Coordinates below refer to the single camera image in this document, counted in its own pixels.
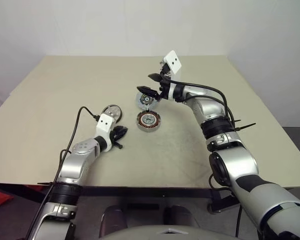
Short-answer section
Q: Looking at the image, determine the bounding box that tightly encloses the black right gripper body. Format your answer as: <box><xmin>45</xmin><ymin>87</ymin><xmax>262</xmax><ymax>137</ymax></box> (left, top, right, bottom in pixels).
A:
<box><xmin>157</xmin><ymin>63</ymin><xmax>172</xmax><ymax>100</ymax></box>

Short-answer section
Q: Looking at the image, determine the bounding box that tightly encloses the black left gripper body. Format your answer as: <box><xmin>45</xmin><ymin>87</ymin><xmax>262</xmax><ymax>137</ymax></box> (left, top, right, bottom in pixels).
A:
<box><xmin>110</xmin><ymin>127</ymin><xmax>124</xmax><ymax>151</ymax></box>

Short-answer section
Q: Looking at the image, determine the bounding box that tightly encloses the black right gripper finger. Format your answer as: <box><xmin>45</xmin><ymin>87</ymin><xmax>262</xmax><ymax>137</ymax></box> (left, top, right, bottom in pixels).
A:
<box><xmin>136</xmin><ymin>85</ymin><xmax>162</xmax><ymax>98</ymax></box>
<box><xmin>147</xmin><ymin>73</ymin><xmax>164</xmax><ymax>83</ymax></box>

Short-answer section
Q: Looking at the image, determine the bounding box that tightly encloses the silver motor rotor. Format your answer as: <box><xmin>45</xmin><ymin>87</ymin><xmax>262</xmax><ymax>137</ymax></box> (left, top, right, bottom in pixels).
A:
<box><xmin>135</xmin><ymin>91</ymin><xmax>156</xmax><ymax>111</ymax></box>

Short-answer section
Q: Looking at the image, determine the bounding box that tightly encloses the round silver metal disc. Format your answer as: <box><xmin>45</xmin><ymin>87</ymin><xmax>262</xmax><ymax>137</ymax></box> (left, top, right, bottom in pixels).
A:
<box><xmin>101</xmin><ymin>104</ymin><xmax>124</xmax><ymax>124</ymax></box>

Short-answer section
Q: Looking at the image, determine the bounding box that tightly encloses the motor stator with copper windings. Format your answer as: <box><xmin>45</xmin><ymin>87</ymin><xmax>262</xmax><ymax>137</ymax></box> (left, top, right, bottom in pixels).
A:
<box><xmin>136</xmin><ymin>111</ymin><xmax>162</xmax><ymax>133</ymax></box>

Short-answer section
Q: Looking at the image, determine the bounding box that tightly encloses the dark rounded shape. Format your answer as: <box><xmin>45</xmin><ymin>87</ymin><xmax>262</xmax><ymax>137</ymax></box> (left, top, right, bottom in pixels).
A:
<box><xmin>163</xmin><ymin>204</ymin><xmax>199</xmax><ymax>228</ymax></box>
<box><xmin>97</xmin><ymin>205</ymin><xmax>128</xmax><ymax>238</ymax></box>

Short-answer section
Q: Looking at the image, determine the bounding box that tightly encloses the grey robot torso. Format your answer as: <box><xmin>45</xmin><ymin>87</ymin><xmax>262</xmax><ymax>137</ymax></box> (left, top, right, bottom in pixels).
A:
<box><xmin>97</xmin><ymin>223</ymin><xmax>204</xmax><ymax>240</ymax></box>

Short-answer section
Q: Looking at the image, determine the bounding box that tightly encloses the red object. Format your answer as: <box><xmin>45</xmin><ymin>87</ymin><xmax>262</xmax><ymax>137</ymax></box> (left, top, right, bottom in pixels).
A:
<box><xmin>0</xmin><ymin>188</ymin><xmax>15</xmax><ymax>206</ymax></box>

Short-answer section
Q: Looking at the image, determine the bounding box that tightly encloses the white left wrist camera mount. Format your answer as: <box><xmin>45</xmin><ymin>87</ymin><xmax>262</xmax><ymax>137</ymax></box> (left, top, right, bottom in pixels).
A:
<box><xmin>95</xmin><ymin>113</ymin><xmax>119</xmax><ymax>153</ymax></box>

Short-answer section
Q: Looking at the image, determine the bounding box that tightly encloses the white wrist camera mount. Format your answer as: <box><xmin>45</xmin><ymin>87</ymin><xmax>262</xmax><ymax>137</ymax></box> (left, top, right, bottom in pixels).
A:
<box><xmin>95</xmin><ymin>113</ymin><xmax>119</xmax><ymax>153</ymax></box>
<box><xmin>159</xmin><ymin>49</ymin><xmax>183</xmax><ymax>101</ymax></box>

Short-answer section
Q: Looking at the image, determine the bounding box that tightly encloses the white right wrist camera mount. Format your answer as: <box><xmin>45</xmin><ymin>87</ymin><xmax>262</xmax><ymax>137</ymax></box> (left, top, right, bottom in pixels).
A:
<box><xmin>159</xmin><ymin>49</ymin><xmax>183</xmax><ymax>101</ymax></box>

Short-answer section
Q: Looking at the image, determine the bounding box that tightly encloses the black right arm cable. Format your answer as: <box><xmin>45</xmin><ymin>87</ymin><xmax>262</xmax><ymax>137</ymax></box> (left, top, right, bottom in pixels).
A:
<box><xmin>168</xmin><ymin>80</ymin><xmax>239</xmax><ymax>131</ymax></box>

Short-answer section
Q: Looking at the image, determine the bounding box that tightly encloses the black metal table frame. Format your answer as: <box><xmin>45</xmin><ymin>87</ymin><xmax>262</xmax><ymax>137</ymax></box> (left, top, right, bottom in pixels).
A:
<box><xmin>76</xmin><ymin>186</ymin><xmax>241</xmax><ymax>214</ymax></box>

